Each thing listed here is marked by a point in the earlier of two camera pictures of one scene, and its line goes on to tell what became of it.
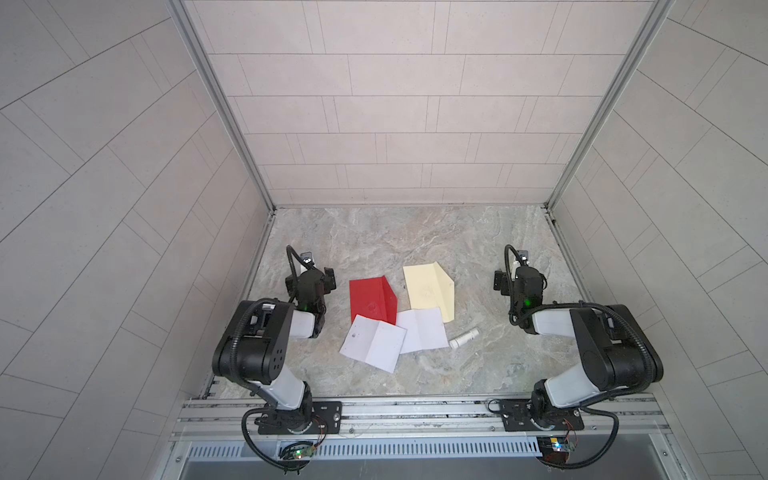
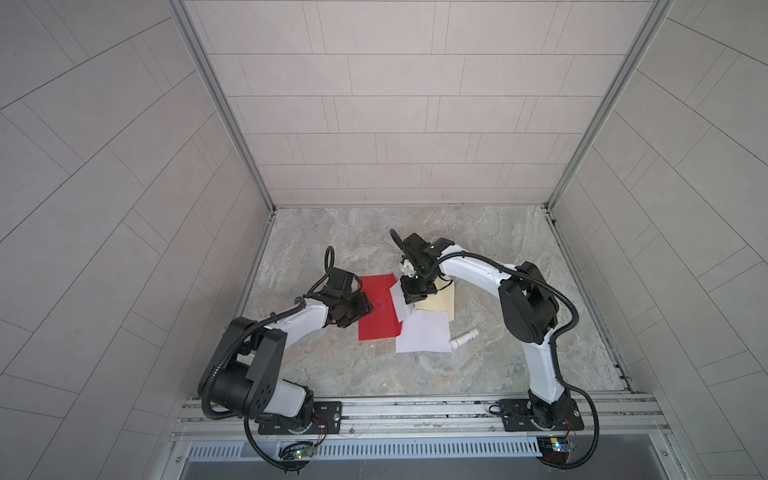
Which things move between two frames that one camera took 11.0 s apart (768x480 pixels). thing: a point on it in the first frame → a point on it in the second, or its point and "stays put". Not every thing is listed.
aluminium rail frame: x=228 y=419 stays put
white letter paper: x=374 y=342 → x=401 y=307
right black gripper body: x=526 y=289 → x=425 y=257
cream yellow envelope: x=429 y=286 stays put
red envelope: x=373 y=299 stays put
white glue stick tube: x=454 y=343 stays put
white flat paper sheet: x=425 y=330 stays put
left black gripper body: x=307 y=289 → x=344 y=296
